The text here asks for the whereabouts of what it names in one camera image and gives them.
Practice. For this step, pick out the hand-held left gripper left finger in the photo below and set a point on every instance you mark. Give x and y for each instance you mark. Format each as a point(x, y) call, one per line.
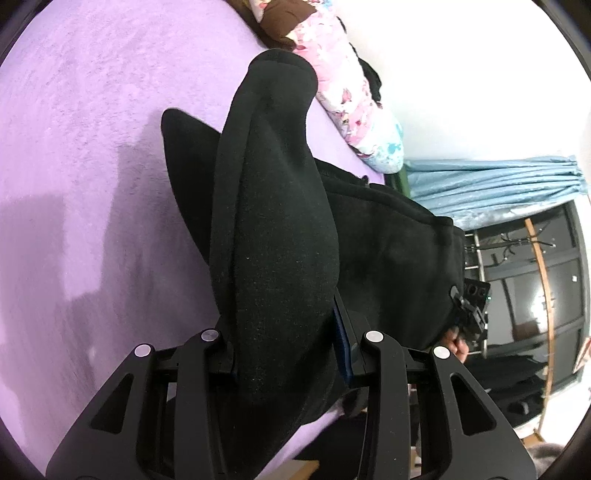
point(203, 364)

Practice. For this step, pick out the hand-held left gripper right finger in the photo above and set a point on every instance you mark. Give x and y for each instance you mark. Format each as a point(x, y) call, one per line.
point(342, 346)

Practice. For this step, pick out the black zip jacket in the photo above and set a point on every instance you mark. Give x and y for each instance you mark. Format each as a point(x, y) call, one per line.
point(277, 230)

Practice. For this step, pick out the black clothes heap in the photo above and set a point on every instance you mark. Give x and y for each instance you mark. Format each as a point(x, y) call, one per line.
point(369, 78)

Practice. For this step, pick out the person's right hand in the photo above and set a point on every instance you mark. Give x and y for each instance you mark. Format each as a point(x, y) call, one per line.
point(459, 348)

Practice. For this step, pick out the curved wooden pole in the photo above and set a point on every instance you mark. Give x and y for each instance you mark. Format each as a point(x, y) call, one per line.
point(542, 277)

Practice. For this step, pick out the light blue curtain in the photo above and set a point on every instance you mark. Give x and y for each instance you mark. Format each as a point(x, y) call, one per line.
point(485, 189)

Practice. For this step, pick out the green cloth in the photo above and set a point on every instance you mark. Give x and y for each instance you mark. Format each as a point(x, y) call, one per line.
point(400, 180)

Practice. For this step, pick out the pink floral pillow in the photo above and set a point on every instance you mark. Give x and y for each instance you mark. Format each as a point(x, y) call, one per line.
point(341, 87)

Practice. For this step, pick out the purple bed sheet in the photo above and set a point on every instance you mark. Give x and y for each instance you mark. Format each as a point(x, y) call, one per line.
point(92, 138)

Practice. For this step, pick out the brown plush cushion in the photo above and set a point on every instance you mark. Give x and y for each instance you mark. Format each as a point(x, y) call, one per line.
point(281, 18)

